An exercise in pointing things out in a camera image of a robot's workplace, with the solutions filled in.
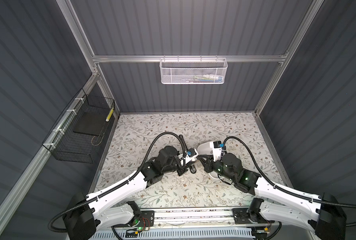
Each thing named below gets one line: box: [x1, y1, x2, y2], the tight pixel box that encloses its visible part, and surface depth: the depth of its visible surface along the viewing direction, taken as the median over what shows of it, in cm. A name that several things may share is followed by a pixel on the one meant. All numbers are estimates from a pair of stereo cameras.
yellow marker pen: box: [105, 107, 114, 122], surface depth 82 cm
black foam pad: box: [73, 112, 108, 137], surface depth 79 cm
